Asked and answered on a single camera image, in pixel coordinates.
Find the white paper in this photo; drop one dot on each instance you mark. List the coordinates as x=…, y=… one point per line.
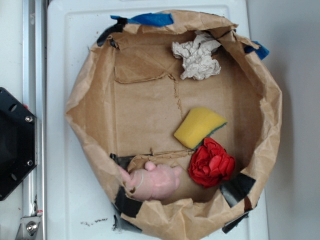
x=196, y=56

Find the brown paper bag tray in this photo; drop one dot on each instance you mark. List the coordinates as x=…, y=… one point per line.
x=129, y=99

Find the yellow green sponge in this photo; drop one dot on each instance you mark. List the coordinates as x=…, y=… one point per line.
x=199, y=123

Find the pink plush toy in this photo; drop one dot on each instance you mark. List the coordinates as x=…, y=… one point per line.
x=153, y=182

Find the white plastic board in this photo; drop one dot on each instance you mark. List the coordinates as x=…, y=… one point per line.
x=77, y=207

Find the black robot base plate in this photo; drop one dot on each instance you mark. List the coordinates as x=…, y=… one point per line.
x=17, y=143

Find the aluminium frame rail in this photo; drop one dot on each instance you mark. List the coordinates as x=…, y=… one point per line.
x=34, y=79

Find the metal corner bracket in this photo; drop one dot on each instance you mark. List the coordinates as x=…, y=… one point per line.
x=29, y=228

